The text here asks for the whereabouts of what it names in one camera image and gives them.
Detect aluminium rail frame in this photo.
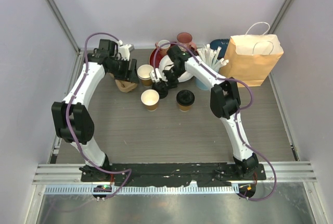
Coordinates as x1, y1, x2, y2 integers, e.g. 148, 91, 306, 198
33, 161, 316, 198

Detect small pink mug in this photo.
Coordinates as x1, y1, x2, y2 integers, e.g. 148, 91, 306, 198
155, 40, 171, 57

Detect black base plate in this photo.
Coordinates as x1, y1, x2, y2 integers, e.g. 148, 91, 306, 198
79, 163, 266, 188

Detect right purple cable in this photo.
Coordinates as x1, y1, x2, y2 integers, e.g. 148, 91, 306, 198
152, 42, 277, 202

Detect stack of paper cups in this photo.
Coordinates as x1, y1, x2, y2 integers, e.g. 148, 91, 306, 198
137, 65, 153, 87

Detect dark blue pouch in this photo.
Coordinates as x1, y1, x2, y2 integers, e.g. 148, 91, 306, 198
210, 39, 230, 51

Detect cardboard cup carrier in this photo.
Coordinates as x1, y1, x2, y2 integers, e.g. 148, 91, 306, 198
114, 79, 138, 93

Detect white wrapped straws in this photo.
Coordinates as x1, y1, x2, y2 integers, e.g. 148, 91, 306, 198
197, 44, 229, 72

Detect blue straw cup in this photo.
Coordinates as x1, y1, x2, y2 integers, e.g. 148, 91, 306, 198
195, 78, 209, 91

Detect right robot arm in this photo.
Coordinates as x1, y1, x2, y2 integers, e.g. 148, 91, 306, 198
150, 45, 259, 180

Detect brown paper bag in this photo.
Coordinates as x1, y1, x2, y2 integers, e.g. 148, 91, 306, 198
219, 29, 284, 86

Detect paper cup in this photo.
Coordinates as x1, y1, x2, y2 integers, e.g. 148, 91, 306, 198
177, 103, 192, 112
140, 89, 160, 111

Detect white paper plate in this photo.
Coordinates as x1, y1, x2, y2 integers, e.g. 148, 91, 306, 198
159, 55, 193, 82

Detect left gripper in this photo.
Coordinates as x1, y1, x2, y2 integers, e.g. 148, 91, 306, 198
108, 57, 139, 84

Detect red round tray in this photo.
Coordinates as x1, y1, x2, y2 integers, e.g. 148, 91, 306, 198
149, 48, 163, 67

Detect stack of black lids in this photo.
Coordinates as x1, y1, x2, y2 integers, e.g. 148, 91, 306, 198
152, 85, 169, 99

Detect tall pink mug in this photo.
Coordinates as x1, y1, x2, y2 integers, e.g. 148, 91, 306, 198
176, 32, 197, 52

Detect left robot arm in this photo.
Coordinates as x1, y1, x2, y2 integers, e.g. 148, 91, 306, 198
52, 39, 138, 182

